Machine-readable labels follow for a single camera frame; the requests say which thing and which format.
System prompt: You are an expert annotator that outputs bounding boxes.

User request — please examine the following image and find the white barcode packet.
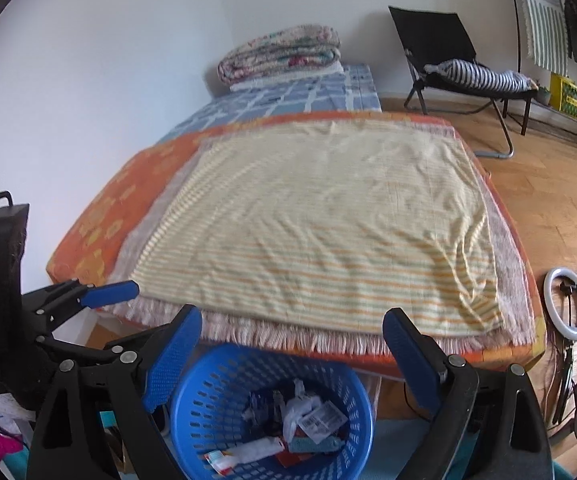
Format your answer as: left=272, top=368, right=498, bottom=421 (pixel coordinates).
left=295, top=400, right=348, bottom=443

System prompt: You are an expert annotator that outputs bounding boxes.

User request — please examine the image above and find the red cardboard box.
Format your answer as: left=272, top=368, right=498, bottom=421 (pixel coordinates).
left=276, top=447, right=319, bottom=468

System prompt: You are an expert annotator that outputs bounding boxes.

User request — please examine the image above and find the yellow plastic crate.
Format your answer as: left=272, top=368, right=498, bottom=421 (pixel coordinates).
left=548, top=74, right=577, bottom=121

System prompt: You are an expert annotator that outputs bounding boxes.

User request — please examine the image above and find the yellow striped blanket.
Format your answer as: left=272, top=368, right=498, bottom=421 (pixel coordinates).
left=131, top=122, right=506, bottom=338

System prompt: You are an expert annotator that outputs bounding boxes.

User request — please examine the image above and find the black white striped cushion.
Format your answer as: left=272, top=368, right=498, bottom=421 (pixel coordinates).
left=424, top=59, right=539, bottom=93

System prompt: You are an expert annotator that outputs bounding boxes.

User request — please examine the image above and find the black metal clothes rack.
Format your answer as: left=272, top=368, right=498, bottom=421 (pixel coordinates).
left=503, top=0, right=577, bottom=156

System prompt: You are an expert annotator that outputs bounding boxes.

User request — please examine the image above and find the teal floor mat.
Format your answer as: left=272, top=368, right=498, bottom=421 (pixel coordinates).
left=0, top=417, right=576, bottom=480

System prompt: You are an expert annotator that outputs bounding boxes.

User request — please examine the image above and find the blue checked bed sheet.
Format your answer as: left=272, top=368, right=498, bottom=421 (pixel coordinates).
left=156, top=64, right=383, bottom=146

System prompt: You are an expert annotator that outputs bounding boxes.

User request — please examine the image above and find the folded floral quilt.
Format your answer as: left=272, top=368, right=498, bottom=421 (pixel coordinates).
left=217, top=24, right=343, bottom=86

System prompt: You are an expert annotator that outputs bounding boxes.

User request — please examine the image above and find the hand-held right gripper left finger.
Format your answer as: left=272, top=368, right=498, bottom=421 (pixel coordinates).
left=27, top=304, right=204, bottom=480

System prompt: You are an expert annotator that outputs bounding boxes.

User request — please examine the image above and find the white plastic wrapper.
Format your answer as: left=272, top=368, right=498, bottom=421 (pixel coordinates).
left=281, top=379, right=320, bottom=442

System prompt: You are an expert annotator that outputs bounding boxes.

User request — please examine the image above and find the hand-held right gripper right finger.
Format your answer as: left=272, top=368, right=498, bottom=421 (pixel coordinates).
left=382, top=307, right=554, bottom=480

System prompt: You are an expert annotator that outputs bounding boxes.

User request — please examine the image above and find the dark chocolate bar wrapper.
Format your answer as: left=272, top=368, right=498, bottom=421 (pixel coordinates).
left=242, top=390, right=289, bottom=428

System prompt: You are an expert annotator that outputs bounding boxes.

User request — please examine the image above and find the black folding chair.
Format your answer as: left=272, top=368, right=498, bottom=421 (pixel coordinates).
left=388, top=6, right=539, bottom=160

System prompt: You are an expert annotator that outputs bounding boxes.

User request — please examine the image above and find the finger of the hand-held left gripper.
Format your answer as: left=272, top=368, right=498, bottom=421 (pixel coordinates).
left=21, top=280, right=140, bottom=332
left=34, top=330, right=125, bottom=367

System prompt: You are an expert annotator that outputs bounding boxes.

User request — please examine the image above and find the blue plastic basket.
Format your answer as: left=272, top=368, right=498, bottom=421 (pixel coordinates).
left=168, top=342, right=375, bottom=480

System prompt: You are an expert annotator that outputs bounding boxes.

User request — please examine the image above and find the light blue sachet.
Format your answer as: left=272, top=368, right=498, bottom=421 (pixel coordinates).
left=288, top=435, right=344, bottom=457

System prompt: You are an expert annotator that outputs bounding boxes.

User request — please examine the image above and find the white ring light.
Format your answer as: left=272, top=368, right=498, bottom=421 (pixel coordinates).
left=543, top=267, right=577, bottom=341

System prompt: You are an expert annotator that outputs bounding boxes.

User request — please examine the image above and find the pale fringed blanket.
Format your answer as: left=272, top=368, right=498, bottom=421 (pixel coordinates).
left=103, top=120, right=536, bottom=361

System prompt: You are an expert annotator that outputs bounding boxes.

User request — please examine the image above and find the black ring light tripod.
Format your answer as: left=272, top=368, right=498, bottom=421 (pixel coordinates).
left=551, top=282, right=577, bottom=438

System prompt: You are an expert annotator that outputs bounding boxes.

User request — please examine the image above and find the white bag with colourful print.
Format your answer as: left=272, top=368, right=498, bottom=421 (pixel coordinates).
left=204, top=435, right=286, bottom=473

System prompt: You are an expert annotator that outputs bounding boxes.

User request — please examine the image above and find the green striped hanging towel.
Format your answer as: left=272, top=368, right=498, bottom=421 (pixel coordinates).
left=511, top=0, right=571, bottom=76

